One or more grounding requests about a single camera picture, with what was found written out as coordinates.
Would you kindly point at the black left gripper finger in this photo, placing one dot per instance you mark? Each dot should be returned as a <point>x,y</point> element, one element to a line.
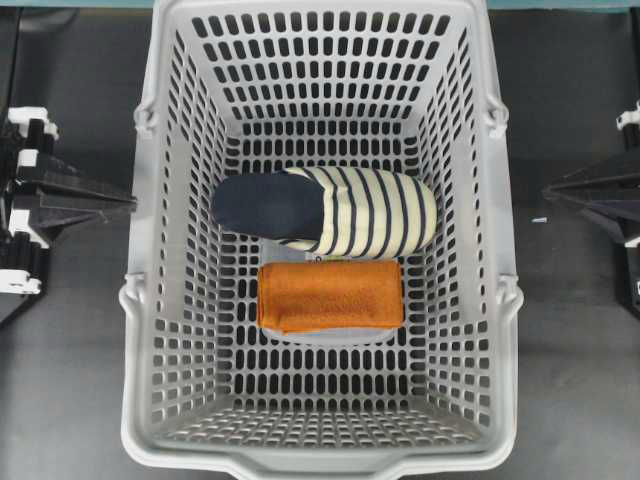
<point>58,176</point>
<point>57,215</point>

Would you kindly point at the striped navy cream slipper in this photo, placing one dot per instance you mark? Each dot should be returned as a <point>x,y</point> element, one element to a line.
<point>332,211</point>

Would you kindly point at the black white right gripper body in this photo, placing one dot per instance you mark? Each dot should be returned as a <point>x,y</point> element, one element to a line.
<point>628,124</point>

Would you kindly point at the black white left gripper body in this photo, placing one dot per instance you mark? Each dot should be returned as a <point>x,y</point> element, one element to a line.
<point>26,132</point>

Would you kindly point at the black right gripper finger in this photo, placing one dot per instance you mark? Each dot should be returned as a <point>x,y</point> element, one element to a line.
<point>600,181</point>
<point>618,217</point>

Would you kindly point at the grey plastic shopping basket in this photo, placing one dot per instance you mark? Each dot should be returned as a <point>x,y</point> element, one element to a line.
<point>236,87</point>

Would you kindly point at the orange cloth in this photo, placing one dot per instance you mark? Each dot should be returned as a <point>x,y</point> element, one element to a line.
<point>314,297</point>

